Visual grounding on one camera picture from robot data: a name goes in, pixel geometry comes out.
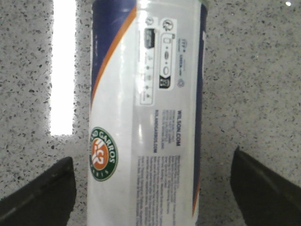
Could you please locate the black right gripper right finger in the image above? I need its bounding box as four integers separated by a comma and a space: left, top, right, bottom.
230, 148, 301, 226

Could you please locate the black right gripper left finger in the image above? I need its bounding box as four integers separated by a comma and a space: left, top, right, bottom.
0, 157, 77, 226

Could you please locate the white blue tennis ball can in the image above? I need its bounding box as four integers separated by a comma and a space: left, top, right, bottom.
87, 0, 207, 226

